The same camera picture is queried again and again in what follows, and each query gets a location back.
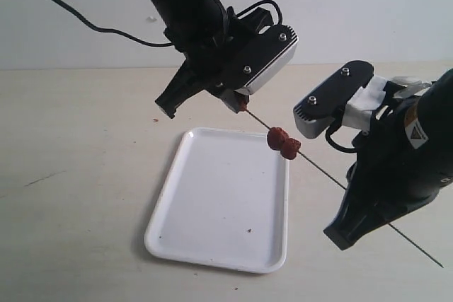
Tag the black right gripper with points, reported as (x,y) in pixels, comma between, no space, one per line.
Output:
(402,165)

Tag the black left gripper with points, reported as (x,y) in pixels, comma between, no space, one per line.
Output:
(208,34)

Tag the red date piece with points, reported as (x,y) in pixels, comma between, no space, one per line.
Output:
(290,148)
(276,137)
(243,105)

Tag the thin metal skewer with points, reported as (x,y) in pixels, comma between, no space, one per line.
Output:
(332,179)

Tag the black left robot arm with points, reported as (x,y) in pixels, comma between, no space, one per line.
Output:
(230,55)

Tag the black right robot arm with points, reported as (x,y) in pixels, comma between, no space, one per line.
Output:
(402,164)

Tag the white rectangular plastic tray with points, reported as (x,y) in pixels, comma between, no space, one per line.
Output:
(223,204)

